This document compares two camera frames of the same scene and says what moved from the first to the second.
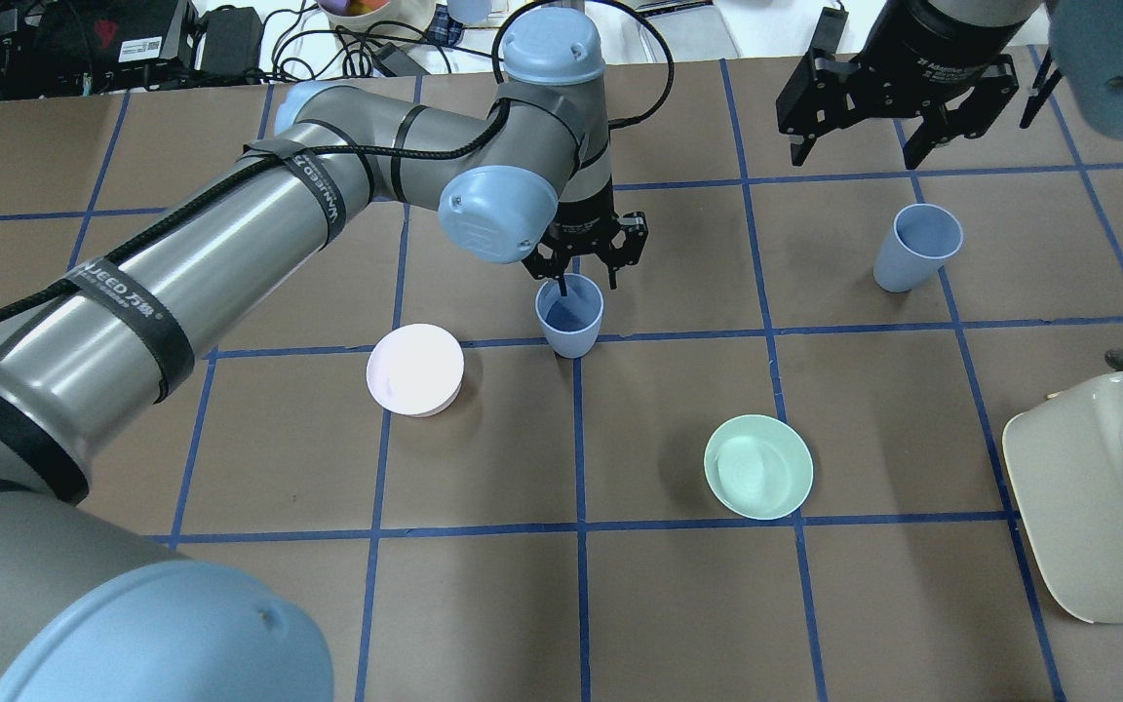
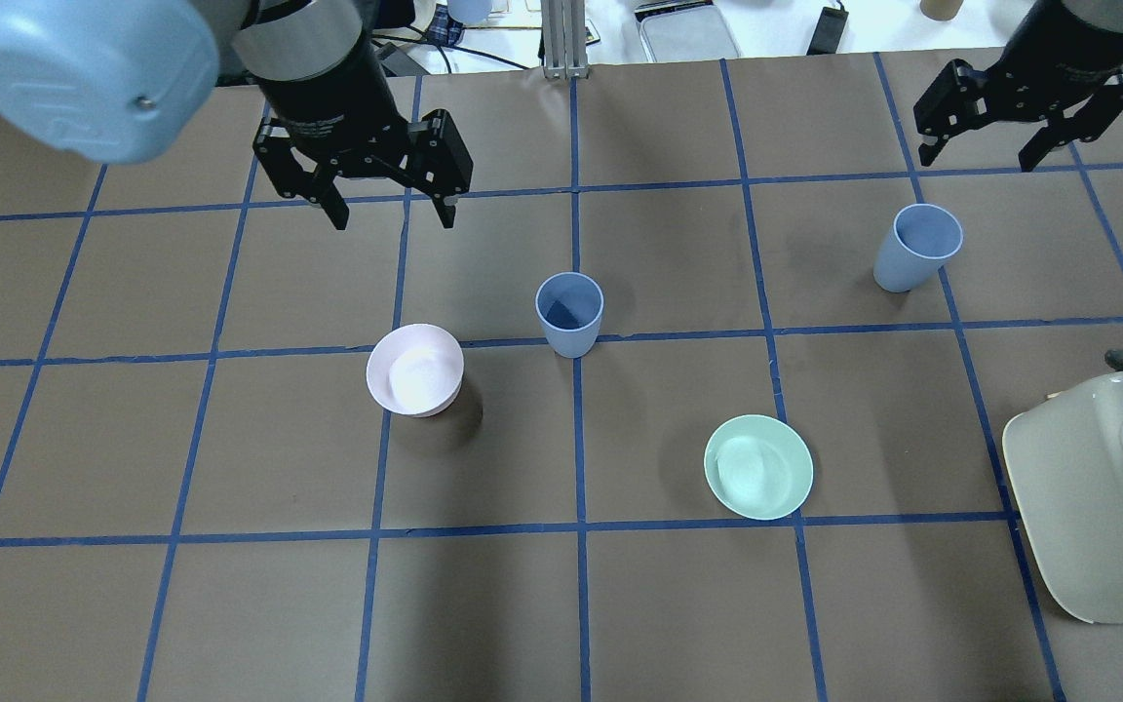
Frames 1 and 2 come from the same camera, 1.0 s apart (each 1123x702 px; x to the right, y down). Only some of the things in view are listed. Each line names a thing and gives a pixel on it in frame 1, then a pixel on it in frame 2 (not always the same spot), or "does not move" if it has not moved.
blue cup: x=570 y=323 does not move
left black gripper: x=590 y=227 -> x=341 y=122
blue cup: x=920 y=237 does not move
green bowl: x=758 y=466 does not move
